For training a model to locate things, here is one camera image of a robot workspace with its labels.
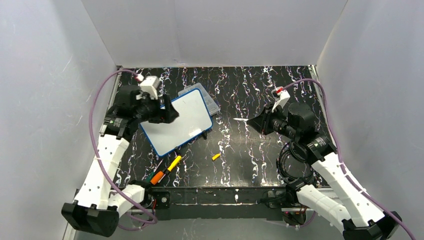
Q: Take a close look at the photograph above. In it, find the white marker pen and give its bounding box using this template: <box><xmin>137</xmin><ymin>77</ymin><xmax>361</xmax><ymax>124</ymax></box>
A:
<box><xmin>233</xmin><ymin>118</ymin><xmax>249</xmax><ymax>122</ymax></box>

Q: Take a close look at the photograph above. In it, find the blue-framed whiteboard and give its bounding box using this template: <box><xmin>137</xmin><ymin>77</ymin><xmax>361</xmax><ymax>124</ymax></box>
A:
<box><xmin>140</xmin><ymin>88</ymin><xmax>213</xmax><ymax>157</ymax></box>

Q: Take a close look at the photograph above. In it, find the yellow marker cap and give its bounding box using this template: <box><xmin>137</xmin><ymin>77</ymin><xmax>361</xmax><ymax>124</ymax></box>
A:
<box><xmin>212</xmin><ymin>153</ymin><xmax>221</xmax><ymax>161</ymax></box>

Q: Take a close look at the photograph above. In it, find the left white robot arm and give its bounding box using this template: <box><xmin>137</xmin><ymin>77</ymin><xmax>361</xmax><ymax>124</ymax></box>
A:
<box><xmin>61</xmin><ymin>85</ymin><xmax>179</xmax><ymax>237</ymax></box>

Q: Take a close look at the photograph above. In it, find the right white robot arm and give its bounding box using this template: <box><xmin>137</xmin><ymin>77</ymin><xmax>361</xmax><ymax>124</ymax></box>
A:
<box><xmin>246</xmin><ymin>102</ymin><xmax>402</xmax><ymax>240</ymax></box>

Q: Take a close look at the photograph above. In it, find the clear plastic organizer box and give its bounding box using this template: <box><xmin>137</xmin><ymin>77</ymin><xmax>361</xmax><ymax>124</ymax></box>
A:
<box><xmin>178</xmin><ymin>82</ymin><xmax>220</xmax><ymax>117</ymax></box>

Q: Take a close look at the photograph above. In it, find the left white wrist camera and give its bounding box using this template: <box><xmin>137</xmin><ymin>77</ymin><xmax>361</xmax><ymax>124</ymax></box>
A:
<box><xmin>139</xmin><ymin>75</ymin><xmax>160</xmax><ymax>100</ymax></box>

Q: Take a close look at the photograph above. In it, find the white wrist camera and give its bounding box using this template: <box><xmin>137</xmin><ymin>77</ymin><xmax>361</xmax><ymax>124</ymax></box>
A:
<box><xmin>271</xmin><ymin>86</ymin><xmax>291</xmax><ymax>113</ymax></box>
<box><xmin>139</xmin><ymin>75</ymin><xmax>160</xmax><ymax>100</ymax></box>

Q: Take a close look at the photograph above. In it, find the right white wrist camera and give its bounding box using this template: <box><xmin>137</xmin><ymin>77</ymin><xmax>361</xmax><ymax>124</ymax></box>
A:
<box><xmin>271</xmin><ymin>86</ymin><xmax>291</xmax><ymax>113</ymax></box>

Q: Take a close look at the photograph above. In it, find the black coiled cable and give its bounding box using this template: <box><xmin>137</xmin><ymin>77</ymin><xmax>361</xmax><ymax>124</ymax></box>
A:
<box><xmin>275</xmin><ymin>141</ymin><xmax>314</xmax><ymax>186</ymax></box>

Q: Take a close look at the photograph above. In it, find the yellow-handled screwdriver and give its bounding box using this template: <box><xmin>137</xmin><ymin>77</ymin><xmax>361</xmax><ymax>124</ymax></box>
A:
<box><xmin>158</xmin><ymin>155</ymin><xmax>182</xmax><ymax>183</ymax></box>

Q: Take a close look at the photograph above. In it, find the green-handled screwdriver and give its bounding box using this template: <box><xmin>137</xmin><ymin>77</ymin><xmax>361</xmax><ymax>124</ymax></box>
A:
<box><xmin>143</xmin><ymin>159</ymin><xmax>164</xmax><ymax>182</ymax></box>

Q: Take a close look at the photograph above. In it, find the orange-handled screwdriver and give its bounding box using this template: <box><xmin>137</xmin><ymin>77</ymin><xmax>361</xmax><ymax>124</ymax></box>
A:
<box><xmin>150</xmin><ymin>163</ymin><xmax>175</xmax><ymax>185</ymax></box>

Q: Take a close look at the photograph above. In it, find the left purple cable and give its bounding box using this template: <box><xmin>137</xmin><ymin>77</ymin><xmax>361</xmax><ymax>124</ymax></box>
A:
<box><xmin>88</xmin><ymin>69</ymin><xmax>159</xmax><ymax>232</ymax></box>

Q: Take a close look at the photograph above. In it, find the purple cable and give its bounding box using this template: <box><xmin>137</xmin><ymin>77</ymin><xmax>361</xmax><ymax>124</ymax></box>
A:
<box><xmin>281</xmin><ymin>78</ymin><xmax>417</xmax><ymax>240</ymax></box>
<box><xmin>88</xmin><ymin>69</ymin><xmax>159</xmax><ymax>232</ymax></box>

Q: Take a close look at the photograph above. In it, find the aluminium frame rail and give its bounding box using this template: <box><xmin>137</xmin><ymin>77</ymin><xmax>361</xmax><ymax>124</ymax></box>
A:
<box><xmin>62</xmin><ymin>187</ymin><xmax>369</xmax><ymax>240</ymax></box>

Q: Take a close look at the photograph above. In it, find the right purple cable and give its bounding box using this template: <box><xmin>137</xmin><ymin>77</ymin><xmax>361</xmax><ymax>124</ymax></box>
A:
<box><xmin>281</xmin><ymin>78</ymin><xmax>417</xmax><ymax>240</ymax></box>

